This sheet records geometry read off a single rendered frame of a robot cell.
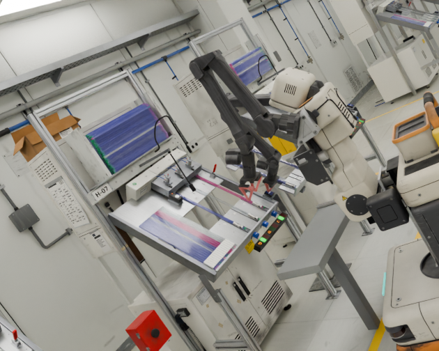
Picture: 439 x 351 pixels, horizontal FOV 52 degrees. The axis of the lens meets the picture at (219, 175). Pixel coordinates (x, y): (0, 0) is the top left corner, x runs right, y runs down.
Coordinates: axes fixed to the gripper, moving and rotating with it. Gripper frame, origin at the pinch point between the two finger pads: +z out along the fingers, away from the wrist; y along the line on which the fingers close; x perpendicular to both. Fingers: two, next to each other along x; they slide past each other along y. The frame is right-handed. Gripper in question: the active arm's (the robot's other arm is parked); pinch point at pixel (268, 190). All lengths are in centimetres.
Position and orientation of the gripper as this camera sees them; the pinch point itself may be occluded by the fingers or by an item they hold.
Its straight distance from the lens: 270.8
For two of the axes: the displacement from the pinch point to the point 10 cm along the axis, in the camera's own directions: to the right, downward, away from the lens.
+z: -1.1, 7.8, 6.1
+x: 8.4, 4.0, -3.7
